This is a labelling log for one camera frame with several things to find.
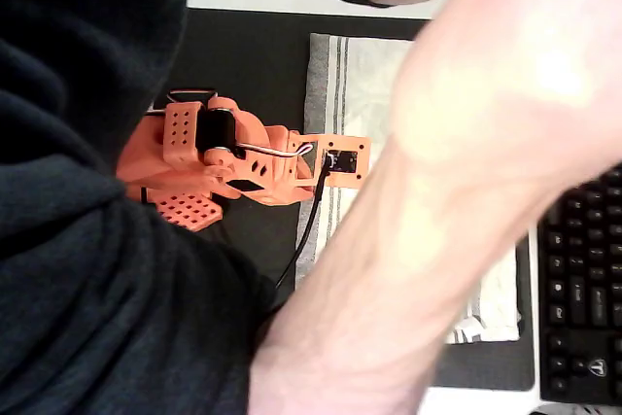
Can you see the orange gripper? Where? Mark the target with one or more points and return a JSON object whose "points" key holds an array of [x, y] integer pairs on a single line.
{"points": [[283, 190]]}

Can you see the white grey-striped towel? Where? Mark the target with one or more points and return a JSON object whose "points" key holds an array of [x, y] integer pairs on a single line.
{"points": [[362, 70]]}

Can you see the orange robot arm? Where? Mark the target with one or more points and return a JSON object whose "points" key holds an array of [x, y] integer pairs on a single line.
{"points": [[184, 143]]}

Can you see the black desk mat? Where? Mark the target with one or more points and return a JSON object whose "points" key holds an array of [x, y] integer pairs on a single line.
{"points": [[257, 60]]}

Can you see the dark blue sweater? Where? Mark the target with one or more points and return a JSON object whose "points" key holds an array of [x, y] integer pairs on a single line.
{"points": [[73, 240]]}

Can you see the black computer keyboard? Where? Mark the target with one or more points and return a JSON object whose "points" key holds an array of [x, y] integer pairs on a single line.
{"points": [[583, 298]]}

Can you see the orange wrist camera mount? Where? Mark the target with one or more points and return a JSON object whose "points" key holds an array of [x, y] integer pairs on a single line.
{"points": [[345, 162]]}

